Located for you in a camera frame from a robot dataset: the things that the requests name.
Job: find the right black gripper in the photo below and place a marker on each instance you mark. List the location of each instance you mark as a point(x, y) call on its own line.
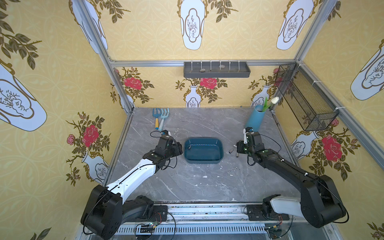
point(241, 146)

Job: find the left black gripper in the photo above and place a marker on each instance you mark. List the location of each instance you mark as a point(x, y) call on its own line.
point(175, 148)

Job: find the teal plastic storage box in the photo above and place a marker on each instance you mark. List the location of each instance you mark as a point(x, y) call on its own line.
point(203, 150)

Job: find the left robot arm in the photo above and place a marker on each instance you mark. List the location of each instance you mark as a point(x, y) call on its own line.
point(109, 207)

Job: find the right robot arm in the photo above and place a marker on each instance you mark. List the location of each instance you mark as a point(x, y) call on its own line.
point(319, 203)

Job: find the teal cylindrical vase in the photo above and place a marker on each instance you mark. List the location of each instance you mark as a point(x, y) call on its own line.
point(256, 118)

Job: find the light blue garden fork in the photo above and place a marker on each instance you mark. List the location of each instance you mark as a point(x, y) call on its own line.
point(164, 114)

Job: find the white tulip flower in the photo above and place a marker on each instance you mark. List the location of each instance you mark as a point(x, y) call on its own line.
point(269, 103)

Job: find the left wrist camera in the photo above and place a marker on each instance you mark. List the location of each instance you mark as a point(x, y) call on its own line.
point(166, 132)

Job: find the blue garden rake yellow handle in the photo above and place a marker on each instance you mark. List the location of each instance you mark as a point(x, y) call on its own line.
point(156, 114)

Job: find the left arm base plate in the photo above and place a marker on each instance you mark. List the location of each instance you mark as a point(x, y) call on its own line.
point(159, 214)

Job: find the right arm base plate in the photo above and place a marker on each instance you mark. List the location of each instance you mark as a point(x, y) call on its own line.
point(264, 212)

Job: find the black wire mesh basket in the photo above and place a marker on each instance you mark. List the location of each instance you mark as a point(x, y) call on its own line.
point(310, 105)

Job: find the grey wall shelf tray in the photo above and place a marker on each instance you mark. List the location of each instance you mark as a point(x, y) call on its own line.
point(216, 69)

